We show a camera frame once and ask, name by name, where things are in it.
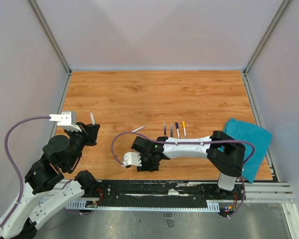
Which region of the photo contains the left aluminium frame post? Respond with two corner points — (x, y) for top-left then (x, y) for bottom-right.
(26, 0), (72, 75)

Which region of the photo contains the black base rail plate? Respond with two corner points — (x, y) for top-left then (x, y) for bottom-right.
(92, 180), (243, 205)

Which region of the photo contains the teal barrel gel pen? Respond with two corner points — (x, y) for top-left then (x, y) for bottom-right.
(170, 122), (174, 137)

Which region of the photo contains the white pen black tip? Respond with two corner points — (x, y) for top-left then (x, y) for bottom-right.
(175, 122), (180, 139)

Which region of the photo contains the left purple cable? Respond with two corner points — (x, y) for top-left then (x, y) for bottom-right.
(0, 116), (73, 232)

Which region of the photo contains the white pen black end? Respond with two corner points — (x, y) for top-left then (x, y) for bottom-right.
(90, 111), (96, 125)

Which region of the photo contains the teal cloth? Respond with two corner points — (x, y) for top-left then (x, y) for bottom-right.
(215, 118), (273, 184)

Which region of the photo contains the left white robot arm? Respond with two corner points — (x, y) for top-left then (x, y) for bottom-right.
(0, 122), (100, 239)

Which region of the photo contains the purple cable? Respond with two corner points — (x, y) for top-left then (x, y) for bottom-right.
(111, 131), (256, 220)
(0, 116), (73, 232)

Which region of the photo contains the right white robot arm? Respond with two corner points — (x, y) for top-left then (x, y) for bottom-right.
(131, 131), (246, 199)

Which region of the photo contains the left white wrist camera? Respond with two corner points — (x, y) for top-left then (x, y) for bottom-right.
(49, 111), (81, 132)

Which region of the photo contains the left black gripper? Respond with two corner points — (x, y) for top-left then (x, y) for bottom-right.
(65, 121), (100, 170)

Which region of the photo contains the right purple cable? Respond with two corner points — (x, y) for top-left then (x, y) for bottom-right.
(111, 131), (256, 220)

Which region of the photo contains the right aluminium frame post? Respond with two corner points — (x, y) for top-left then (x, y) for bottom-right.
(243, 0), (294, 75)

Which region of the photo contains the aluminium frame post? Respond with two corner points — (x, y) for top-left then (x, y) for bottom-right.
(243, 0), (294, 75)
(26, 0), (72, 75)

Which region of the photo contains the white marker yellow end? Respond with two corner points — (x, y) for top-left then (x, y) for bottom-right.
(182, 121), (188, 139)

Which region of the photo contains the dark purple pen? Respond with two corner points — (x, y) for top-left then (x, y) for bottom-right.
(163, 122), (167, 136)

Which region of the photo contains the grey slotted cable duct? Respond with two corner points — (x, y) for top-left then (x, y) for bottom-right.
(65, 198), (220, 213)

